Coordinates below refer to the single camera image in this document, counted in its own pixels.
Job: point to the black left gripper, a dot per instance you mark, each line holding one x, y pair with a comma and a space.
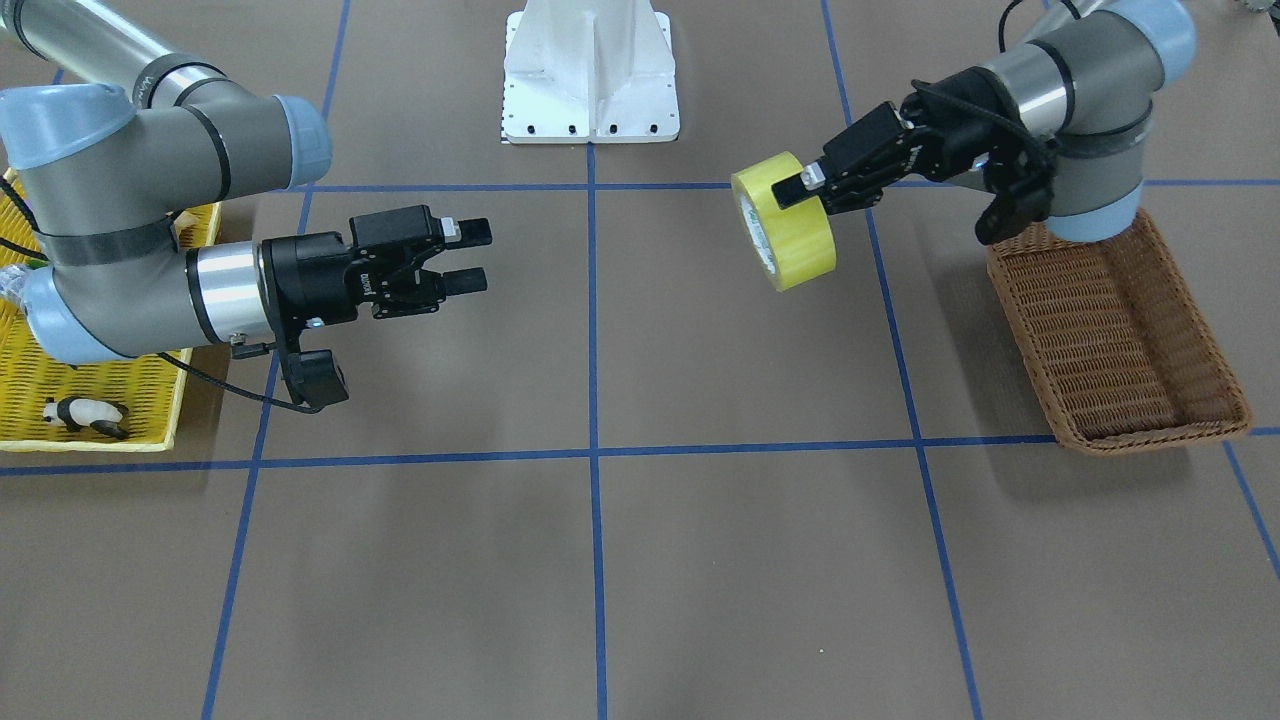
945, 152

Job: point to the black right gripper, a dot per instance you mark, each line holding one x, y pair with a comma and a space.
312, 277

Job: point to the yellow tape roll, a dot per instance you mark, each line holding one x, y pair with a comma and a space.
794, 246

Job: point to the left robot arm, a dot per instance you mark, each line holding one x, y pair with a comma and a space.
1054, 127

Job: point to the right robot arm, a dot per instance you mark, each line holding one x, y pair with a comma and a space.
149, 131

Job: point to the yellow plastic basket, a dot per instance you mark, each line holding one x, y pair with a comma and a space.
151, 389

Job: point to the brown wicker basket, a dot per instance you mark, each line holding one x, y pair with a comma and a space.
1120, 356

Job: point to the panda figurine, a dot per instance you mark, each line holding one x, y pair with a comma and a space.
77, 412

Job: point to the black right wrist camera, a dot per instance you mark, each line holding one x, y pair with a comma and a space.
314, 380

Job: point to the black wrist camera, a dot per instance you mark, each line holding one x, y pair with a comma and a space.
1019, 176
314, 380

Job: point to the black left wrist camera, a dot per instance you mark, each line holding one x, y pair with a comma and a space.
1019, 176

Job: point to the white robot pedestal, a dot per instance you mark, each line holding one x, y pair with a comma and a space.
589, 72

